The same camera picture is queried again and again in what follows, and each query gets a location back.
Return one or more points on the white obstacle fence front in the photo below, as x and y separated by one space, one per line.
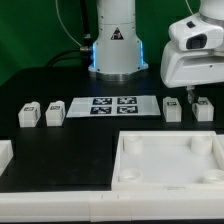
111 206

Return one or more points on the white marker sheet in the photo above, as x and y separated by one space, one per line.
114 106

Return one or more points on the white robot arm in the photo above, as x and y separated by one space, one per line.
118 52

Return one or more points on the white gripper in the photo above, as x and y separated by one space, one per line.
194 55

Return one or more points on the white obstacle fence left piece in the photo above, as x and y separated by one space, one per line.
6 154

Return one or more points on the white square table top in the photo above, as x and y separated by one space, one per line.
148 160

